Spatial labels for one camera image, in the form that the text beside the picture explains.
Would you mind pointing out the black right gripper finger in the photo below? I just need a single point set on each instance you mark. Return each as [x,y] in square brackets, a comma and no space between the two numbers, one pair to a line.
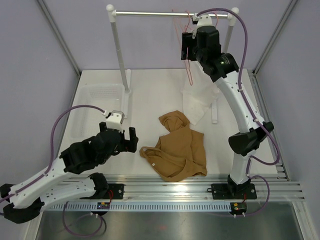
[184,53]
[187,40]

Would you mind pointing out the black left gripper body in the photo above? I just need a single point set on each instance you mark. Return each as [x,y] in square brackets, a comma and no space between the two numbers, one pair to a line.
[125,145]

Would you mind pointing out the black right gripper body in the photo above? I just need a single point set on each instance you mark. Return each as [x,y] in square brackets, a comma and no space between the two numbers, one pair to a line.
[192,50]

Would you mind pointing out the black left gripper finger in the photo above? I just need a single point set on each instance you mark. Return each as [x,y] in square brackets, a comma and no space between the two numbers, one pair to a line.
[132,135]
[102,126]

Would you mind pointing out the tan tank top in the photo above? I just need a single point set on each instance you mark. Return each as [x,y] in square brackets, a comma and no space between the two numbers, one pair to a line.
[180,154]

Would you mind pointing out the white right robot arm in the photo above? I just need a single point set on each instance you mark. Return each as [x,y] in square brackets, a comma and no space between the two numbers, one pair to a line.
[204,46]

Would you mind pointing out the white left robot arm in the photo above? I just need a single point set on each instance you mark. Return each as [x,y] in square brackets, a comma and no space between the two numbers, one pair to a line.
[33,196]

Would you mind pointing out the white tank top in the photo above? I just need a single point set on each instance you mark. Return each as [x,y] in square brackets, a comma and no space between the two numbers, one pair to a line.
[199,95]

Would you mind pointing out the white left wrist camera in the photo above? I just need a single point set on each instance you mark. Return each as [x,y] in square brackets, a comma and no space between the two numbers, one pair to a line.
[114,120]

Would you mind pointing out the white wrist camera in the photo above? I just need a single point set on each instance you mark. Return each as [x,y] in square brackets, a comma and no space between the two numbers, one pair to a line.
[201,21]
[114,120]

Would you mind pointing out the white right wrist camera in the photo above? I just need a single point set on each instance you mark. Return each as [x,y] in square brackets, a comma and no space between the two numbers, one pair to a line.
[201,21]

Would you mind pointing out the aluminium mounting rail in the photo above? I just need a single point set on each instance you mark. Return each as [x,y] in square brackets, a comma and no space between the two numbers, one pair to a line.
[194,189]

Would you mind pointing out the right aluminium frame post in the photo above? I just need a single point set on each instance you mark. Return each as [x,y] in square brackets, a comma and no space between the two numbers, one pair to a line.
[275,35]

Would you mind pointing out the aluminium frame post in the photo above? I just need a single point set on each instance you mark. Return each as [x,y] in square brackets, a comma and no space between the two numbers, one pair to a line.
[58,36]
[275,35]

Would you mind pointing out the white slotted cable duct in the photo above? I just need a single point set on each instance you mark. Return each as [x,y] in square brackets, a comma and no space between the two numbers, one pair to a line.
[140,206]

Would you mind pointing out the left aluminium frame post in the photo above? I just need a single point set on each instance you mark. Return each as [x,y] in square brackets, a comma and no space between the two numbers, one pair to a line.
[58,36]

